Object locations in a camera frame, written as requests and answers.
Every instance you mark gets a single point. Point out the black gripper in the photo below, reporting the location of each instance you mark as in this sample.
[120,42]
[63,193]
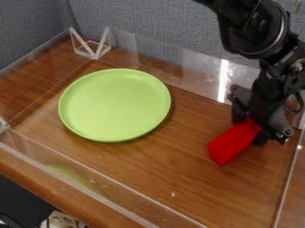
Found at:
[273,94]

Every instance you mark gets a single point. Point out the red rectangular block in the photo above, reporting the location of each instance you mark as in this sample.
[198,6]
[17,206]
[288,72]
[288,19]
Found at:
[233,141]

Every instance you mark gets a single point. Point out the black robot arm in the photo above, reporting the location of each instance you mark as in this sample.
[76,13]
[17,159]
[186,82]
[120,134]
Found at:
[254,31]

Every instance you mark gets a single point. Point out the light green plate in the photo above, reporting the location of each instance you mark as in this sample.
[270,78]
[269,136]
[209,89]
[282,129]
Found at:
[114,105]

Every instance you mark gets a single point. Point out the white power strip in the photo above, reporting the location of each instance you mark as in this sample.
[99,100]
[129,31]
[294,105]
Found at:
[60,220]

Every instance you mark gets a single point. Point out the clear acrylic enclosure wall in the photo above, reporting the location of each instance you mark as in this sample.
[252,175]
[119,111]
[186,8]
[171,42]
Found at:
[155,182]

